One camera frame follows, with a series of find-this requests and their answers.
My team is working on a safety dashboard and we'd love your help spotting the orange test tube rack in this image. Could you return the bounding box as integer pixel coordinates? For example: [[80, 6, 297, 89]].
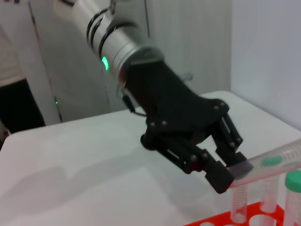
[[183, 201, 286, 226]]

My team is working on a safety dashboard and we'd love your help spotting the clear tube with green cap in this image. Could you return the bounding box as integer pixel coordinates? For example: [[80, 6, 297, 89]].
[[229, 138, 301, 189], [261, 175, 281, 212], [284, 169, 301, 226], [231, 183, 248, 222]]

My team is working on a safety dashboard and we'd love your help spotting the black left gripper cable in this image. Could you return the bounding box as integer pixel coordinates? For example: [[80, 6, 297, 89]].
[[120, 90, 147, 118]]

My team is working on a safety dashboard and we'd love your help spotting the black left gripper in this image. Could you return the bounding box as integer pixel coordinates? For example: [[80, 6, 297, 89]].
[[119, 58, 254, 194]]

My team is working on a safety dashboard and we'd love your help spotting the white cabinet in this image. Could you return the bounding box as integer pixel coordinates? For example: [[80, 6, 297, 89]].
[[28, 0, 232, 123]]

